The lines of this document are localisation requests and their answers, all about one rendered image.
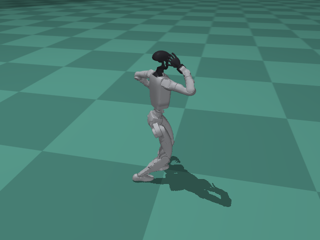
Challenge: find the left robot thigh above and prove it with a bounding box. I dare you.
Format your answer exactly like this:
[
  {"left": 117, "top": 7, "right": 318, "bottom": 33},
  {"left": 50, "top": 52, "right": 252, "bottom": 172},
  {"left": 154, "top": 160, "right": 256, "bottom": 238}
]
[{"left": 147, "top": 114, "right": 174, "bottom": 145}]

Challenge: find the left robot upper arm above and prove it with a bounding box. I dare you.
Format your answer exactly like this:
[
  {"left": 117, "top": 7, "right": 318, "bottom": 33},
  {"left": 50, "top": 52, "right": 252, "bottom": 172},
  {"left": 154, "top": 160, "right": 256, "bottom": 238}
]
[{"left": 134, "top": 69, "right": 154, "bottom": 81}]

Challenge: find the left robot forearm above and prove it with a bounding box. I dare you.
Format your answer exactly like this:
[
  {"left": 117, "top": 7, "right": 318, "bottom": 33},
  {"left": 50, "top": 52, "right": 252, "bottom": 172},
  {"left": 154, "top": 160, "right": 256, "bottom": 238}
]
[{"left": 139, "top": 78, "right": 150, "bottom": 89}]

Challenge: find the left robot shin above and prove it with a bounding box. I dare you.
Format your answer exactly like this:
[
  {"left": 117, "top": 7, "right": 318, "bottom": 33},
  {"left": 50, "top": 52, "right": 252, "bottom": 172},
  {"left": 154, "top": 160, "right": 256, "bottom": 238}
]
[{"left": 157, "top": 141, "right": 175, "bottom": 157}]

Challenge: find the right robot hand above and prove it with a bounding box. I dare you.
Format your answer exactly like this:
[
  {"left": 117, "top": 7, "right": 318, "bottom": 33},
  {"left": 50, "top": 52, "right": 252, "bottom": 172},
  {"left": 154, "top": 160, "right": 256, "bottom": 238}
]
[{"left": 165, "top": 52, "right": 186, "bottom": 74}]

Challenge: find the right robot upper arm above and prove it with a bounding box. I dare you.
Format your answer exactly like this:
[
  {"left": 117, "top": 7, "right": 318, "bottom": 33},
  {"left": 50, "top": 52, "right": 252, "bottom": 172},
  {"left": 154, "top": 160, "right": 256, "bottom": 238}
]
[{"left": 161, "top": 79, "right": 196, "bottom": 96}]

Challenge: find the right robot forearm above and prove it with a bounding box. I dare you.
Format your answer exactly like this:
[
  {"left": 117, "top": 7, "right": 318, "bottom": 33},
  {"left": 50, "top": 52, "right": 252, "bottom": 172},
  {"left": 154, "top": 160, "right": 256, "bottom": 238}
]
[{"left": 179, "top": 65, "right": 195, "bottom": 93}]

